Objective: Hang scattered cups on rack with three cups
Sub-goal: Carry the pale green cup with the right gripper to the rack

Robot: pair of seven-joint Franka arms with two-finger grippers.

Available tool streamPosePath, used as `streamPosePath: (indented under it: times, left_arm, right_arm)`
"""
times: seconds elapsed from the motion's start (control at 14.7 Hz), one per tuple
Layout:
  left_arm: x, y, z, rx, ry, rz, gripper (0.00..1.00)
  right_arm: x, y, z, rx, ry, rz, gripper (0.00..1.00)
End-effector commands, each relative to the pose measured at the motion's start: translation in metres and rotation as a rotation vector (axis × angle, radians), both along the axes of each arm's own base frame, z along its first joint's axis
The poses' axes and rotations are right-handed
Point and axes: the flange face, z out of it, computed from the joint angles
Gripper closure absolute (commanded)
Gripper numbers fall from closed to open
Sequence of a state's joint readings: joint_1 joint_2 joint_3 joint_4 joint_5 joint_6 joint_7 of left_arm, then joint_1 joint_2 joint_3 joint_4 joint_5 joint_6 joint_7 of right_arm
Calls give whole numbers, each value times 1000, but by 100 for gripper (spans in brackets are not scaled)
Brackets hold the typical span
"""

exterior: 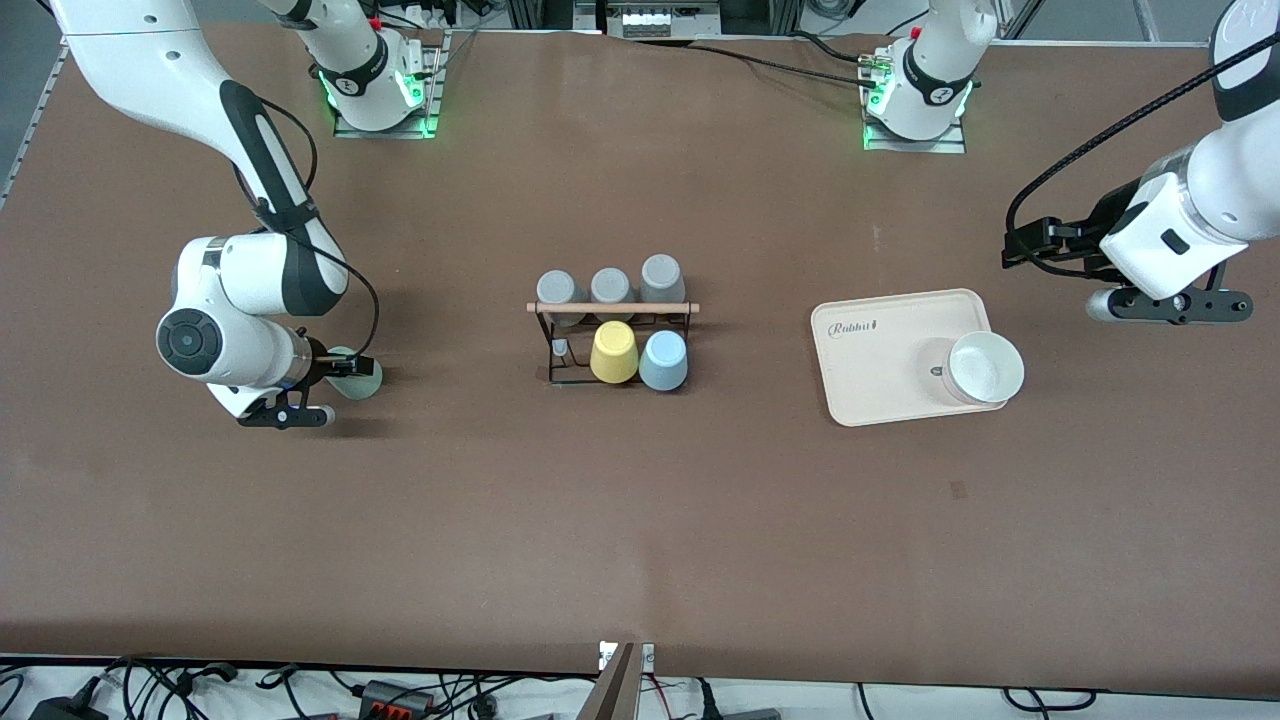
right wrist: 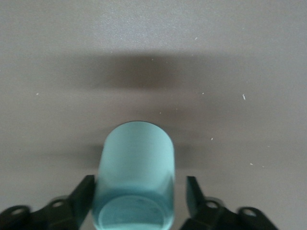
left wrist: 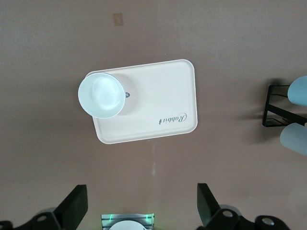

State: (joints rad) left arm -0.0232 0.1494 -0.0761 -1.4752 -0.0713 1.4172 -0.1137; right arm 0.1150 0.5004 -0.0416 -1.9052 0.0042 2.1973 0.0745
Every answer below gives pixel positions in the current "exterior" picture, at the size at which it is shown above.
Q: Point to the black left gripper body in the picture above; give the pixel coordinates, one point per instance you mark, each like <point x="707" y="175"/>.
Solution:
<point x="1106" y="217"/>

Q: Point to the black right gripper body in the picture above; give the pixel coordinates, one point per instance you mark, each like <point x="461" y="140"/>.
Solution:
<point x="319" y="353"/>

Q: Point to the pale green cup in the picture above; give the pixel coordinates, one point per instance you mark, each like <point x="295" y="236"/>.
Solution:
<point x="362" y="388"/>

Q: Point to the light blue cup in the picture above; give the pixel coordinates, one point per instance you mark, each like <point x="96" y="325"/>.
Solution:
<point x="663" y="362"/>

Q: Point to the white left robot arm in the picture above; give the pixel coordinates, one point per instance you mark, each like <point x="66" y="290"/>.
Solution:
<point x="1230" y="180"/>

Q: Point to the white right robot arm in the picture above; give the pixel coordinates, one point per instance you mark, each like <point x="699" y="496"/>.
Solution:
<point x="130" y="60"/>

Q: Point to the white bowl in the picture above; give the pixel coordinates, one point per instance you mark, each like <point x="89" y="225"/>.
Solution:
<point x="985" y="365"/>

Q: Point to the cream plastic tray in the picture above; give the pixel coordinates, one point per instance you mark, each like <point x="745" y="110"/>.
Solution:
<point x="880" y="370"/>

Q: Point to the grey cup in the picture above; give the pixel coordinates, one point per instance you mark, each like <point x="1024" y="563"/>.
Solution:
<point x="612" y="285"/>
<point x="662" y="275"/>
<point x="560" y="287"/>

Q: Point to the yellow cup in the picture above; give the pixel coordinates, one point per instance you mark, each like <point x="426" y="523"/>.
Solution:
<point x="614" y="355"/>

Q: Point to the black box with orange connectors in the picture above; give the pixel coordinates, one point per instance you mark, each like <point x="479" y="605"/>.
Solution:
<point x="395" y="698"/>

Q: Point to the white power strip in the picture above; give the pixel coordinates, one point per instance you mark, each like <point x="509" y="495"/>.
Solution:
<point x="660" y="20"/>

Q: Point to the black power adapter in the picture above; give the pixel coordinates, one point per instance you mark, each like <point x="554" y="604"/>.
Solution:
<point x="65" y="710"/>

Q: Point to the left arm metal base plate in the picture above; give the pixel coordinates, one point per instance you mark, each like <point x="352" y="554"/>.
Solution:
<point x="950" y="145"/>

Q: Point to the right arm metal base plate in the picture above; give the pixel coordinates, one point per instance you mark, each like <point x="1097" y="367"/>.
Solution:
<point x="436" y="80"/>

